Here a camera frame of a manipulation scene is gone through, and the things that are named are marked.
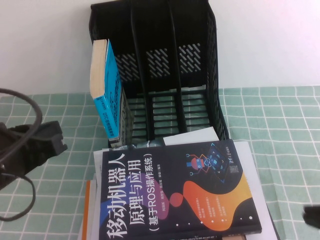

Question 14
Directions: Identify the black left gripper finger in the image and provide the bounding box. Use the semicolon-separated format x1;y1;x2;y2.
33;120;69;158

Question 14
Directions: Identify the blue and grey DTC book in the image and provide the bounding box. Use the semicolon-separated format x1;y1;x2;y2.
90;38;130;150

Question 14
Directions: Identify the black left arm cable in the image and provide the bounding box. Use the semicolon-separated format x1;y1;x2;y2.
0;87;44;222

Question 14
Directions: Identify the dark robot textbook orange swirl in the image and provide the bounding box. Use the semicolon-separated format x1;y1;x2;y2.
98;139;263;240

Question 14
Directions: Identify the tan book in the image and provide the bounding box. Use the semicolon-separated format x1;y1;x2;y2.
221;232;248;240

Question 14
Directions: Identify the large white book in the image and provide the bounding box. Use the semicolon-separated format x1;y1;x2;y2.
234;140;280;240

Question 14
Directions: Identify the orange-edged book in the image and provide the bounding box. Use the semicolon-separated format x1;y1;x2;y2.
82;180;92;240

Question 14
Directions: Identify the black plastic book holder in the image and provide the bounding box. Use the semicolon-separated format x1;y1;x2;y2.
89;0;231;151

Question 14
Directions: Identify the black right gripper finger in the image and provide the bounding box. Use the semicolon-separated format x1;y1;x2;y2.
301;204;320;229

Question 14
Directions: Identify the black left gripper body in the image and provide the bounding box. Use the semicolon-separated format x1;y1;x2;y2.
0;121;50;191

